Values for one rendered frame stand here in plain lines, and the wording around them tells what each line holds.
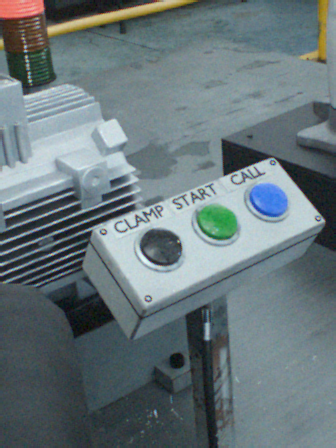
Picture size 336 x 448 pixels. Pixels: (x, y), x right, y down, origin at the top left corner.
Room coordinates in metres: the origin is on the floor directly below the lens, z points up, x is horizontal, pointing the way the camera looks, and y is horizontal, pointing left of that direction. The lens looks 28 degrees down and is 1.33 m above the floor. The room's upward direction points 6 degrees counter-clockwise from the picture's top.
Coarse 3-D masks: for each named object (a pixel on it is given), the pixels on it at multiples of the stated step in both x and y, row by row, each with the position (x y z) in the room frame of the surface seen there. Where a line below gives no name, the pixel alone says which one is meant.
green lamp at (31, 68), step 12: (48, 48) 1.01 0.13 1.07; (12, 60) 1.00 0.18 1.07; (24, 60) 0.99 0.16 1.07; (36, 60) 0.99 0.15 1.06; (48, 60) 1.01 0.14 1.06; (12, 72) 1.00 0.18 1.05; (24, 72) 0.99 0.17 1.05; (36, 72) 0.99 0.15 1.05; (48, 72) 1.00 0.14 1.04; (24, 84) 0.99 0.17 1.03
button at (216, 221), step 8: (208, 208) 0.51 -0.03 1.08; (216, 208) 0.51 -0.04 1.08; (224, 208) 0.51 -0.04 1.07; (200, 216) 0.50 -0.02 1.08; (208, 216) 0.50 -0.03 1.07; (216, 216) 0.50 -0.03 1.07; (224, 216) 0.50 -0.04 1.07; (232, 216) 0.50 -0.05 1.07; (200, 224) 0.49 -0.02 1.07; (208, 224) 0.49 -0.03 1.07; (216, 224) 0.49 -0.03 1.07; (224, 224) 0.49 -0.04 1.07; (232, 224) 0.50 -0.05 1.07; (208, 232) 0.49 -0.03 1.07; (216, 232) 0.49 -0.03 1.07; (224, 232) 0.49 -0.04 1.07; (232, 232) 0.49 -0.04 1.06; (224, 240) 0.49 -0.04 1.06
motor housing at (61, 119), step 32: (32, 96) 0.71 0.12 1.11; (64, 96) 0.70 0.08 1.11; (32, 128) 0.65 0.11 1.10; (64, 128) 0.67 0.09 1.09; (32, 160) 0.63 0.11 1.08; (0, 192) 0.60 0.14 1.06; (32, 192) 0.59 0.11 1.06; (64, 192) 0.61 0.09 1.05; (128, 192) 0.64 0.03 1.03; (32, 224) 0.59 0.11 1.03; (64, 224) 0.60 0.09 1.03; (96, 224) 0.62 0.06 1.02; (0, 256) 0.57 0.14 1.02; (32, 256) 0.59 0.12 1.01; (64, 256) 0.60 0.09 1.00; (64, 288) 0.64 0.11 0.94
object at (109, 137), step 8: (112, 120) 0.67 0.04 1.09; (96, 128) 0.66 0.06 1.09; (104, 128) 0.66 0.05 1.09; (112, 128) 0.66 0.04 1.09; (120, 128) 0.66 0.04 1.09; (96, 136) 0.66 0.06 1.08; (104, 136) 0.65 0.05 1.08; (112, 136) 0.65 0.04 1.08; (120, 136) 0.66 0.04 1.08; (96, 144) 0.66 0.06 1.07; (104, 144) 0.65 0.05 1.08; (112, 144) 0.65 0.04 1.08; (120, 144) 0.65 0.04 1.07; (104, 152) 0.65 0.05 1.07; (112, 152) 0.66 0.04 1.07
